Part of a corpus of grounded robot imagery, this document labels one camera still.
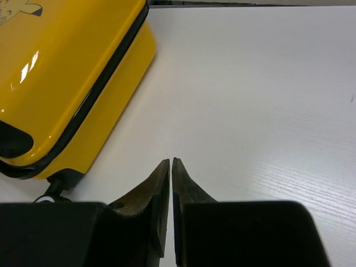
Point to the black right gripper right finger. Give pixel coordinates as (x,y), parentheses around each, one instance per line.
(196,220)

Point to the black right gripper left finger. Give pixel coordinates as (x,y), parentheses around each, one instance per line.
(143,214)

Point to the yellow hard-shell suitcase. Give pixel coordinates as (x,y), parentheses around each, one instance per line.
(68,71)

